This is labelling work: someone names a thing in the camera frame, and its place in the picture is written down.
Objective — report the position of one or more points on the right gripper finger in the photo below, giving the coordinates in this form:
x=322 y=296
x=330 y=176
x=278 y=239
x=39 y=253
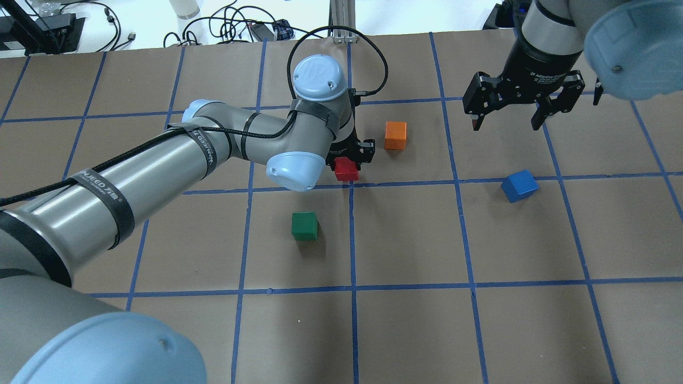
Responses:
x=546 y=107
x=477 y=119

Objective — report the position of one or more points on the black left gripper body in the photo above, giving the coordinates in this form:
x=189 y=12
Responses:
x=347 y=144

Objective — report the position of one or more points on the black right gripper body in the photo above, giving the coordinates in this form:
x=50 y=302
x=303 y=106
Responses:
x=535 y=68

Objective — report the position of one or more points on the red wooden block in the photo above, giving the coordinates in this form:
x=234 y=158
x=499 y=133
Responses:
x=345 y=169

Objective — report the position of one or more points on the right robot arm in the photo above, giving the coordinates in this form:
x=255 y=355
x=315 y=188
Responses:
x=633 y=47

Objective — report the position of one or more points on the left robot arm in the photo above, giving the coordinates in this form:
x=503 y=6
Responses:
x=52 y=333

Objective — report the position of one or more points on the orange wooden block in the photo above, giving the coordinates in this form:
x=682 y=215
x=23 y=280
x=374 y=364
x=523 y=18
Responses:
x=396 y=135

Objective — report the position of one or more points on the blue wooden block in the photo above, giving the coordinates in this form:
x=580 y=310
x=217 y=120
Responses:
x=520 y=185

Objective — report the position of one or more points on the green wooden block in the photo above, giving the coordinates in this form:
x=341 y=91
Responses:
x=304 y=226

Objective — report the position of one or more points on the aluminium frame post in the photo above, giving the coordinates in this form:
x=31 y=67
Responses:
x=342 y=13

